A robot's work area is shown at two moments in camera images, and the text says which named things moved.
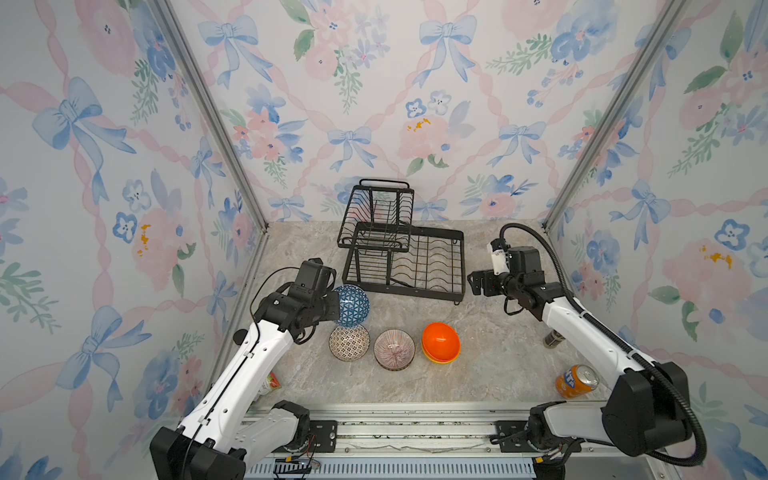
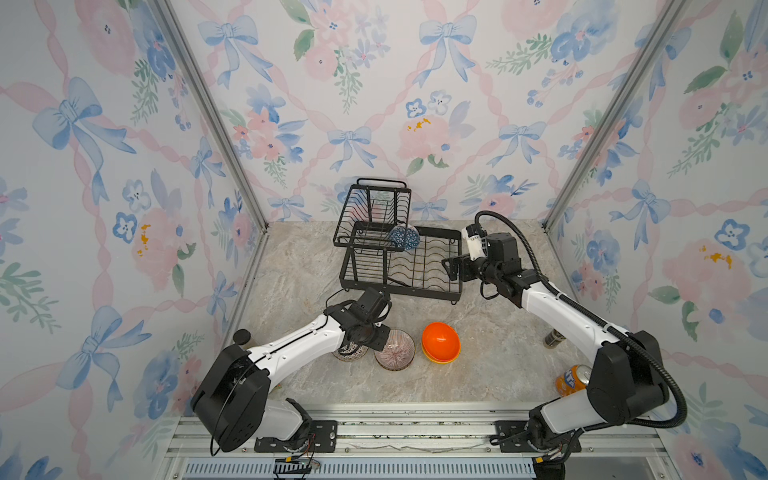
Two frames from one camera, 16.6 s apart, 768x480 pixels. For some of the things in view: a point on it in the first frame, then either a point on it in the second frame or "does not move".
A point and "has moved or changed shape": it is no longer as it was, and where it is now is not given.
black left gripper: [332, 298] → [382, 339]
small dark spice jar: [553, 339] does not move
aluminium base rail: [439, 441] does not move
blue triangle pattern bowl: [353, 305] has moved or changed shape
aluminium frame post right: [660, 34] does not move
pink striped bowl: [394, 350] does not move
